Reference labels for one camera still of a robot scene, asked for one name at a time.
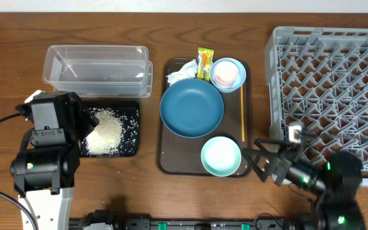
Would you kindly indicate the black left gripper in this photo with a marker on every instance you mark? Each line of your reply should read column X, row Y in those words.
column 82, row 118

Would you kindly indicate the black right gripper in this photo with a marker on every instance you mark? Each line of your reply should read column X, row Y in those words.
column 280, row 160

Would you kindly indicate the pile of white rice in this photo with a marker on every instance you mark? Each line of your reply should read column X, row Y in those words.
column 105, row 132

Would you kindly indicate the mint green bowl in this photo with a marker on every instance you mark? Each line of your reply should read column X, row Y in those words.
column 221, row 156

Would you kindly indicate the dark blue plate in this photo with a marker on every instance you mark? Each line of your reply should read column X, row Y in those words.
column 191, row 108

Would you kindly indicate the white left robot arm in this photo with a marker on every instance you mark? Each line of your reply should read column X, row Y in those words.
column 49, row 155

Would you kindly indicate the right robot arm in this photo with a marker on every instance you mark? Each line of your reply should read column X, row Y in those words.
column 335, row 184

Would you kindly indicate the black waste tray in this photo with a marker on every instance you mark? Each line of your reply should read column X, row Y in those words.
column 129, row 143

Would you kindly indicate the grey dishwasher rack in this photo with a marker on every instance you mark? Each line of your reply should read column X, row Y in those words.
column 319, row 76

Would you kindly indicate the wooden chopstick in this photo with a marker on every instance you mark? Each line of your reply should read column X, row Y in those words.
column 242, row 114

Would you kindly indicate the clear plastic bin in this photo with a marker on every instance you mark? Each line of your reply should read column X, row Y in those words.
column 99, row 70

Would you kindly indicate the brown serving tray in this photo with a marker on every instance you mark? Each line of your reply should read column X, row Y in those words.
column 182, row 156

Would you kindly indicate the pink cup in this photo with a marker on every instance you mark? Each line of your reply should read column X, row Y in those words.
column 225, row 74

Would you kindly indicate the crumpled white napkin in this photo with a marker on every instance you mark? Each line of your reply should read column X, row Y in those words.
column 187, row 71

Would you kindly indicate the yellow snack wrapper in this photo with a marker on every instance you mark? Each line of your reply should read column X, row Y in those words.
column 205, row 61

